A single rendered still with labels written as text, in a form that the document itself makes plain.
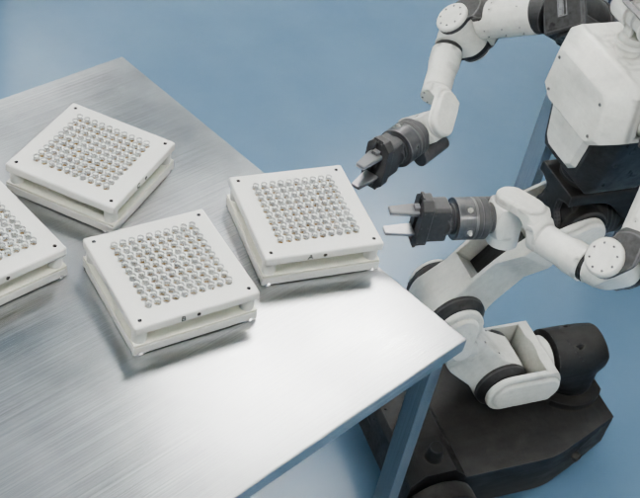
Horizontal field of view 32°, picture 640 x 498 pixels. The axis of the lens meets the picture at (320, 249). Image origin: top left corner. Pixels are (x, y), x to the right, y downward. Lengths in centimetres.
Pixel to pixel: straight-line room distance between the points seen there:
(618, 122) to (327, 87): 209
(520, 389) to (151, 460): 123
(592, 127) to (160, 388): 98
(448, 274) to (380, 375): 57
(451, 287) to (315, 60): 196
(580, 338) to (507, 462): 38
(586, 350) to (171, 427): 136
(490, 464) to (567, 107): 96
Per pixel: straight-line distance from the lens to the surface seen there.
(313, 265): 214
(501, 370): 278
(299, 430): 190
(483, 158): 400
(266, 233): 212
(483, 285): 250
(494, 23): 253
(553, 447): 291
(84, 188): 219
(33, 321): 204
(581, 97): 228
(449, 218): 221
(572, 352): 290
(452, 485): 271
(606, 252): 212
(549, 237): 221
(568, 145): 235
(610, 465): 316
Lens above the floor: 233
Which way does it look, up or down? 42 degrees down
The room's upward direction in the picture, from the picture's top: 12 degrees clockwise
